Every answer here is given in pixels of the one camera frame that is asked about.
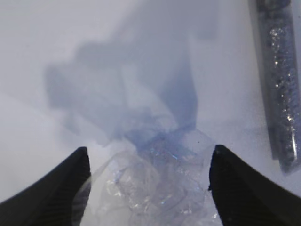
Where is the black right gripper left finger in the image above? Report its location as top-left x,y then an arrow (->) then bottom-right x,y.
0,147 -> 91,226

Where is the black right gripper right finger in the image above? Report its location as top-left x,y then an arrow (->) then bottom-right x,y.
208,145 -> 301,226

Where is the clear plastic sheet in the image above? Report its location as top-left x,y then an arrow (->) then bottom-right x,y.
91,129 -> 222,226

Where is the silver glitter marker pen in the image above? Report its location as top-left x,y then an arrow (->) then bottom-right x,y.
248,0 -> 301,174

